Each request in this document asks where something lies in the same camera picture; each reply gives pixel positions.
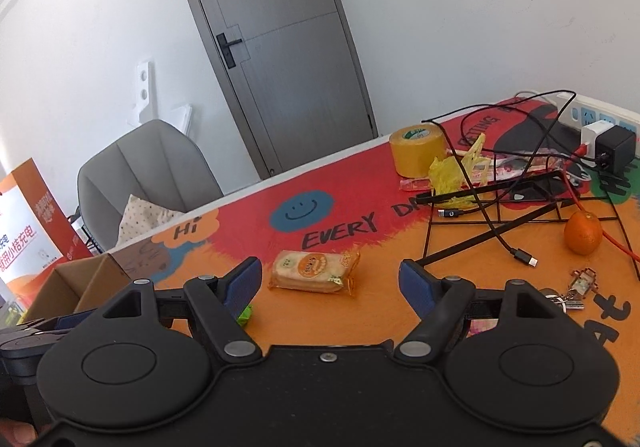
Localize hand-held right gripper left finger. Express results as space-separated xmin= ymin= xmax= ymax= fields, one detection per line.
xmin=102 ymin=256 xmax=263 ymax=359

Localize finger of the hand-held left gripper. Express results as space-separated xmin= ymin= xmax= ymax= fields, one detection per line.
xmin=20 ymin=309 xmax=103 ymax=335

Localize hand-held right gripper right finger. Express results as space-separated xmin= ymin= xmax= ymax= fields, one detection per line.
xmin=395 ymin=259 xmax=566 ymax=363

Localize brown cardboard box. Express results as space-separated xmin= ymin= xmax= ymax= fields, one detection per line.
xmin=22 ymin=252 xmax=133 ymax=325

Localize orange rice cracker packet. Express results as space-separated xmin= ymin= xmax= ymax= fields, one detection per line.
xmin=268 ymin=249 xmax=362 ymax=299

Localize person's left hand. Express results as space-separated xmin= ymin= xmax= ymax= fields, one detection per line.
xmin=0 ymin=419 xmax=38 ymax=447

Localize orange red printed table mat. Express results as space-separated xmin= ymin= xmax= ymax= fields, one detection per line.
xmin=107 ymin=94 xmax=640 ymax=428

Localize orange white standing banner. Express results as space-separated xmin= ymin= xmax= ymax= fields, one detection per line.
xmin=0 ymin=157 xmax=96 ymax=300

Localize yellow plastic bag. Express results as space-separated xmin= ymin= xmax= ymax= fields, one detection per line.
xmin=429 ymin=132 xmax=493 ymax=208

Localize dotted beige cushion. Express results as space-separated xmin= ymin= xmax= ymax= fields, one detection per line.
xmin=116 ymin=194 xmax=183 ymax=248

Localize yellow tape roll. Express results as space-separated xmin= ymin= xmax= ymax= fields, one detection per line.
xmin=389 ymin=123 xmax=447 ymax=178

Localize bunch of keys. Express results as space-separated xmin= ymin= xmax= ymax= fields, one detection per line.
xmin=542 ymin=288 xmax=571 ymax=315

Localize clear red pen packet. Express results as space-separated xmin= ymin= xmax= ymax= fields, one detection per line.
xmin=400 ymin=147 xmax=591 ymax=193

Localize grey chair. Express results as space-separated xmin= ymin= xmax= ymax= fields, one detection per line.
xmin=77 ymin=120 xmax=225 ymax=250

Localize orange tangerine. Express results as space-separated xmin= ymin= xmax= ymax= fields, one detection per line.
xmin=564 ymin=210 xmax=603 ymax=256

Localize white folded panel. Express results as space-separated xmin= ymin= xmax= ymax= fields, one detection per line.
xmin=172 ymin=104 xmax=193 ymax=133

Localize grey door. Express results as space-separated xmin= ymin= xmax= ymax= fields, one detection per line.
xmin=165 ymin=0 xmax=381 ymax=180

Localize white charger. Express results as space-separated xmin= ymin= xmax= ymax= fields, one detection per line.
xmin=580 ymin=121 xmax=621 ymax=158

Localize black power adapter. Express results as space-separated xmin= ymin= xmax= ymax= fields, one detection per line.
xmin=597 ymin=126 xmax=638 ymax=174

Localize white power strip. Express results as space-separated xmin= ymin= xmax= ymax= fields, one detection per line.
xmin=515 ymin=90 xmax=640 ymax=160

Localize black cable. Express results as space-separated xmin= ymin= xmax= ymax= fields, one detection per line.
xmin=422 ymin=90 xmax=591 ymax=270

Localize black wire rack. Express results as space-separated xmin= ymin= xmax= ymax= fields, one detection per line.
xmin=417 ymin=170 xmax=640 ymax=278

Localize brown figure keychain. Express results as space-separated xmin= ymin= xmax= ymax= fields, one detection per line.
xmin=567 ymin=268 xmax=598 ymax=313

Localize red cable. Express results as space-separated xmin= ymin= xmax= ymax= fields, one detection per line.
xmin=562 ymin=147 xmax=640 ymax=263

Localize white wall socket plate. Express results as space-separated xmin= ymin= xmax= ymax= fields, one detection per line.
xmin=131 ymin=58 xmax=153 ymax=125

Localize black door handle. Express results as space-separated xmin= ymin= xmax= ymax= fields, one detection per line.
xmin=216 ymin=33 xmax=244 ymax=69

